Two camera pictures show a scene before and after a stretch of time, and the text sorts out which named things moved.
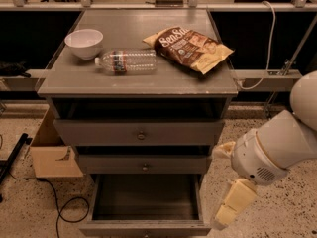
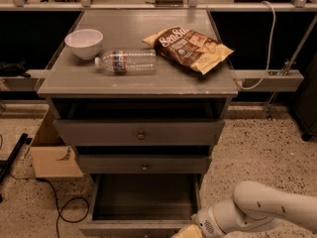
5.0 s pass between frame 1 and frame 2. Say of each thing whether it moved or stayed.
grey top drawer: stayed
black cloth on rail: stayed
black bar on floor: stayed
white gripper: moved
